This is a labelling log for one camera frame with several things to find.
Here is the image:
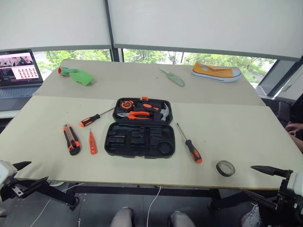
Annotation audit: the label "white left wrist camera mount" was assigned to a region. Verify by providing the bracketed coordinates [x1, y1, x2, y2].
[0, 160, 18, 190]

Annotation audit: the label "green plastic trowel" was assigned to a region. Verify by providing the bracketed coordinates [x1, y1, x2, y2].
[159, 68, 186, 88]

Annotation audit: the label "green cloth with red end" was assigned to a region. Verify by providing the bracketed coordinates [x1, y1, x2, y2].
[58, 66, 95, 87]

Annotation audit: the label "yellow canvas sneaker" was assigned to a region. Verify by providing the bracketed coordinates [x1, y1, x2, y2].
[191, 61, 242, 83]

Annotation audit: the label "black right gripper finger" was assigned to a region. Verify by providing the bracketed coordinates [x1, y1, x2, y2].
[241, 188, 278, 210]
[250, 165, 293, 177]

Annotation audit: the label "black tool case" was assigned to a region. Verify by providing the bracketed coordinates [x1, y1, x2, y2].
[104, 96, 176, 159]

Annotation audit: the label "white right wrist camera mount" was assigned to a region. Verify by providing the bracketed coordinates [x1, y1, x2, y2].
[287, 172, 303, 197]

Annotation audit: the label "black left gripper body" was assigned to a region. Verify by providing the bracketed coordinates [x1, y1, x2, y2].
[7, 176, 26, 199]

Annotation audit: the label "orange black utility knife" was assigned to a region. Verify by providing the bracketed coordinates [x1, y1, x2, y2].
[62, 123, 81, 156]

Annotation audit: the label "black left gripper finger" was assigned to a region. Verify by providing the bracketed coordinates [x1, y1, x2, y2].
[16, 176, 49, 197]
[12, 161, 32, 172]

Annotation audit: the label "bystander bare hand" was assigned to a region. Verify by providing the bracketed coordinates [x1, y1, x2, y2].
[285, 122, 303, 138]

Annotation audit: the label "grey rounded robot knee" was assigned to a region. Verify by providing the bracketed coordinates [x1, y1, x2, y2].
[109, 206, 134, 227]
[169, 210, 195, 227]

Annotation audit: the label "open laptop computer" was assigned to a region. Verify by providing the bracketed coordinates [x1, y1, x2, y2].
[0, 49, 45, 112]

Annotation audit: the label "orange handled pliers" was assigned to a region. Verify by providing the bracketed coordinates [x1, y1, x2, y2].
[116, 111, 151, 121]

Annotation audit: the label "claw hammer orange black handle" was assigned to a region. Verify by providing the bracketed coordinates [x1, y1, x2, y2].
[139, 102, 172, 122]

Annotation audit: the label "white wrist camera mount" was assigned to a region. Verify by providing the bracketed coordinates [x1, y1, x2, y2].
[287, 172, 303, 197]
[0, 160, 18, 190]

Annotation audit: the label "black metal table frame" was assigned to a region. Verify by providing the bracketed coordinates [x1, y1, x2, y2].
[13, 176, 280, 211]

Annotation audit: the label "black electrical tape roll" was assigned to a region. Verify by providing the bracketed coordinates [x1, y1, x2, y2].
[215, 160, 236, 177]

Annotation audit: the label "orange voltage tester pen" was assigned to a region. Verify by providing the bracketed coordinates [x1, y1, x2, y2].
[89, 128, 98, 156]

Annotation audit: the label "thin shaft orange black screwdriver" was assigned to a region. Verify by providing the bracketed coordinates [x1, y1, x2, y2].
[79, 107, 116, 128]

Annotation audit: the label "white hanging cable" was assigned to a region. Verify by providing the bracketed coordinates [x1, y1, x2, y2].
[146, 185, 162, 227]

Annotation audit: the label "narrow white roller blind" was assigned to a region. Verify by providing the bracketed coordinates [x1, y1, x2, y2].
[0, 0, 113, 52]

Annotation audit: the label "orange black tape measure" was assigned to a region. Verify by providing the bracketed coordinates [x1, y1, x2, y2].
[120, 100, 134, 111]

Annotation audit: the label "thick shaft orange black screwdriver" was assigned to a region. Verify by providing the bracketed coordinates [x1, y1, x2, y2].
[175, 122, 203, 164]

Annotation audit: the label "thin white floor cable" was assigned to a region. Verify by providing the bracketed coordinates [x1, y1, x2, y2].
[30, 182, 85, 227]

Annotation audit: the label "wide white roller blind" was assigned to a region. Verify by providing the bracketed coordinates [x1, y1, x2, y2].
[107, 0, 303, 62]

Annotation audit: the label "dark window frame post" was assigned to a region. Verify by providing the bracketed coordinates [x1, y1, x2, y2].
[104, 0, 124, 63]

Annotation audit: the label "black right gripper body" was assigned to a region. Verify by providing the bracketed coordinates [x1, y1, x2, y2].
[276, 170, 298, 210]

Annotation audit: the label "black office chair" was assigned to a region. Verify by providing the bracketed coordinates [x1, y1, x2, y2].
[275, 94, 303, 129]

